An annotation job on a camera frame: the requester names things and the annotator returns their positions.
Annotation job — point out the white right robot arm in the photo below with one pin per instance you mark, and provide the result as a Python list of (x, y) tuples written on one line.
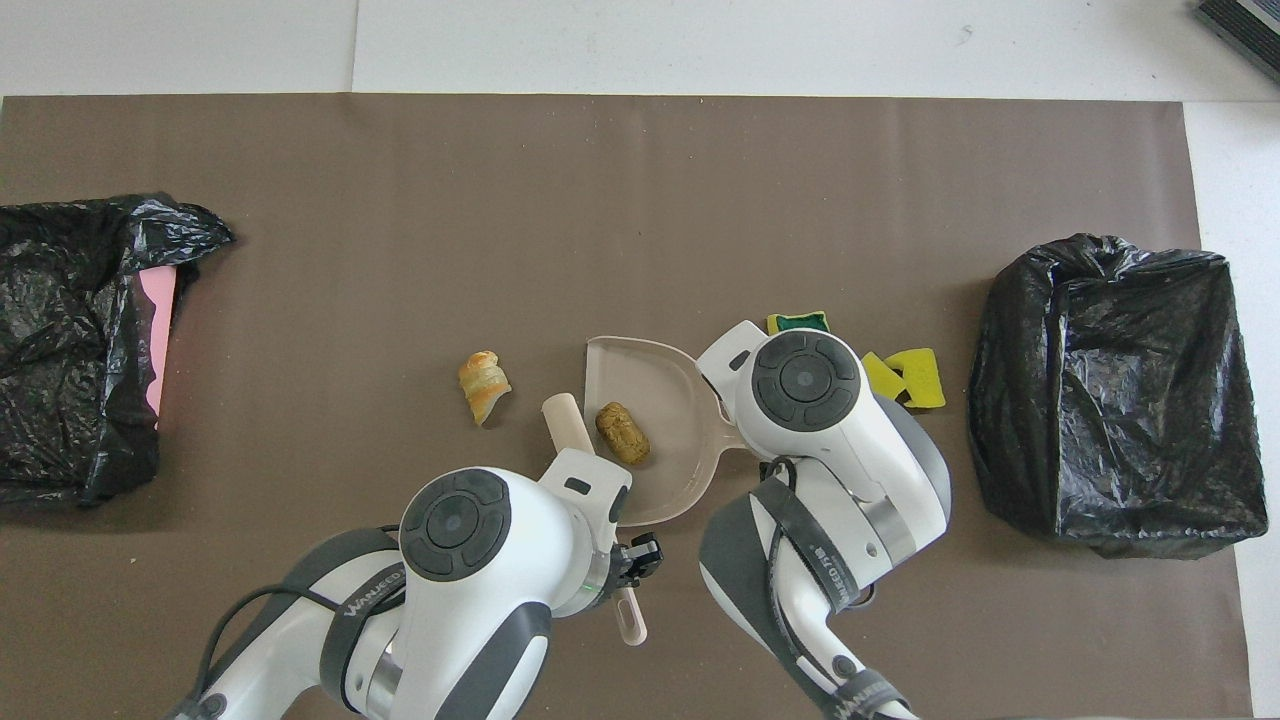
[(850, 440)]

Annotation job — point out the small yellow sponge piece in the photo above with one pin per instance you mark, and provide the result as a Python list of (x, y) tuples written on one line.
[(880, 375)]

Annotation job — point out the black ribbed device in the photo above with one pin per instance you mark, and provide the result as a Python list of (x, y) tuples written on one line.
[(1245, 30)]

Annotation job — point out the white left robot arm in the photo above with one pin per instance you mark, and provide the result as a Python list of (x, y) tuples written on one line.
[(500, 580)]

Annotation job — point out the crumpled black trash bag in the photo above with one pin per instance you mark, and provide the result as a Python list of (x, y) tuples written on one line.
[(60, 320)]

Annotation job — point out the golden croissant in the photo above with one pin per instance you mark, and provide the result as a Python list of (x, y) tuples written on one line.
[(485, 388)]

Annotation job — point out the brown oval bread roll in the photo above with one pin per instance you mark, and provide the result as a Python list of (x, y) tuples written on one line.
[(623, 433)]

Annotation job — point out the large yellow sponge piece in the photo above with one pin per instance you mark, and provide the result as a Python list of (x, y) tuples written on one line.
[(925, 380)]

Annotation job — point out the beige hand brush black bristles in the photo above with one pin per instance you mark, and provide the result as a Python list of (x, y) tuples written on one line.
[(568, 420)]

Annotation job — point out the green and yellow sponge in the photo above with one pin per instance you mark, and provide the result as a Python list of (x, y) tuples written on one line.
[(797, 322)]

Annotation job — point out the pale pink plastic dustpan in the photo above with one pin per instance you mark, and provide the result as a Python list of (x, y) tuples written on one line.
[(680, 400)]

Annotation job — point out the brown paper table mat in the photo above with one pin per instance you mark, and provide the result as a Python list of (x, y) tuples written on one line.
[(600, 200)]

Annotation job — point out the black bag lined box bin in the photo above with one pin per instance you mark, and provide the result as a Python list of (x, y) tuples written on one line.
[(1120, 420)]

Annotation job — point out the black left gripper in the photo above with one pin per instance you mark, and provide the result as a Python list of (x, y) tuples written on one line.
[(618, 570)]

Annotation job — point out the pink plastic bin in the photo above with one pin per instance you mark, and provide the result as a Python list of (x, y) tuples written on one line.
[(158, 330)]

